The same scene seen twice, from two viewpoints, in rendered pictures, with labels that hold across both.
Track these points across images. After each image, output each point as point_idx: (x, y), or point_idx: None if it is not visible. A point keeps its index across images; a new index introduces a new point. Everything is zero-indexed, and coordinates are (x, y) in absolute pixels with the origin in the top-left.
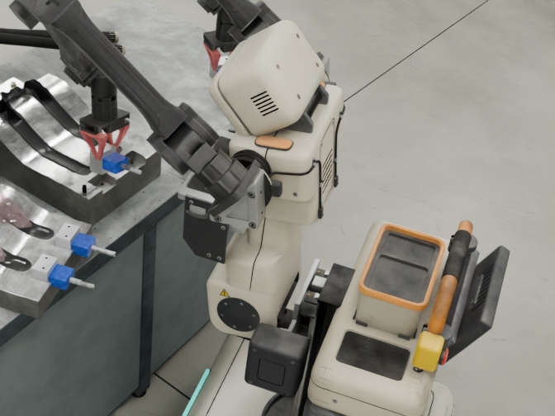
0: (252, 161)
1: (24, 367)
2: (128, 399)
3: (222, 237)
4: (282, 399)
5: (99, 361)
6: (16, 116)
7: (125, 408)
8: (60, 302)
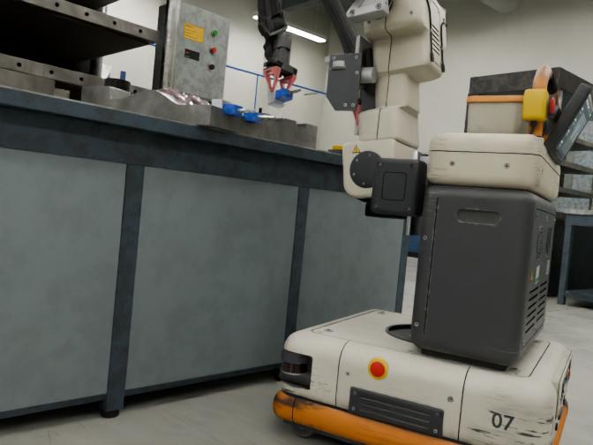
0: None
1: (191, 218)
2: (272, 380)
3: (356, 82)
4: (406, 329)
5: (251, 289)
6: None
7: (267, 383)
8: (228, 181)
